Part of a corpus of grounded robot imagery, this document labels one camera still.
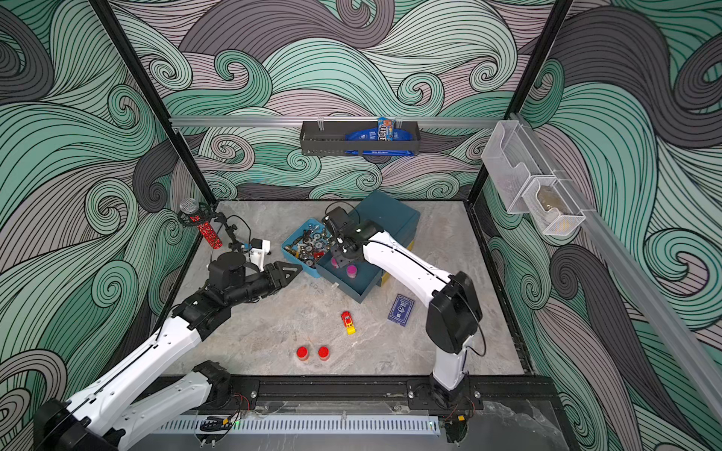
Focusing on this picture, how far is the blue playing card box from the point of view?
87 cm

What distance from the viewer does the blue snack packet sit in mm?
916

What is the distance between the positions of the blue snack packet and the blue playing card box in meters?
0.49
